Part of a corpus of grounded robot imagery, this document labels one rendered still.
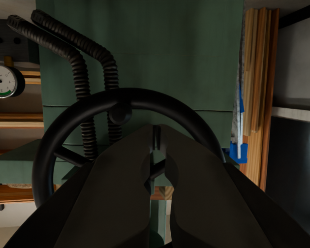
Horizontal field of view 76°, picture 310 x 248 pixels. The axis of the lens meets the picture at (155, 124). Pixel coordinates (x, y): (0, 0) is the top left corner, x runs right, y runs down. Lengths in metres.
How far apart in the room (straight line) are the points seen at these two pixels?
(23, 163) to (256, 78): 1.73
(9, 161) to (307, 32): 1.99
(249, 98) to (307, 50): 0.52
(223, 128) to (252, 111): 1.44
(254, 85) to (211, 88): 1.45
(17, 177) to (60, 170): 0.11
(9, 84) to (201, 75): 0.39
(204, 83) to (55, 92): 0.34
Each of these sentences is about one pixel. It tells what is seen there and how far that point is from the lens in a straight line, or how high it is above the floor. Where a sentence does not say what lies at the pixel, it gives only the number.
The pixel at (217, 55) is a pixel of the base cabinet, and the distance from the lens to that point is 0.48.
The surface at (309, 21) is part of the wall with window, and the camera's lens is 2.05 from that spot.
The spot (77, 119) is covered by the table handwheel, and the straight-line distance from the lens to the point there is 0.29.
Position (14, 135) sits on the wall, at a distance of 3.34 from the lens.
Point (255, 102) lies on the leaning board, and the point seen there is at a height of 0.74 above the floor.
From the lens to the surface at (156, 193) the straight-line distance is 0.60.
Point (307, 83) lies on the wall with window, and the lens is 1.93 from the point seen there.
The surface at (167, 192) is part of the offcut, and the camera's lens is 0.52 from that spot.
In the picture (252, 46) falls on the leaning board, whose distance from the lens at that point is 1.93.
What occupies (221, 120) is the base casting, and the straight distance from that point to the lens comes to 0.49.
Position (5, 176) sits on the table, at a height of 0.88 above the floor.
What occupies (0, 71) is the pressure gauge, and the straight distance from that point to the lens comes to 0.48.
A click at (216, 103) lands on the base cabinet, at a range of 0.48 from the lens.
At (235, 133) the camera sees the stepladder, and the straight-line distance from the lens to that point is 1.46.
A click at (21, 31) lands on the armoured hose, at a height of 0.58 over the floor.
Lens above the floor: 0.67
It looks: 9 degrees up
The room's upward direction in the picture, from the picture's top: 178 degrees counter-clockwise
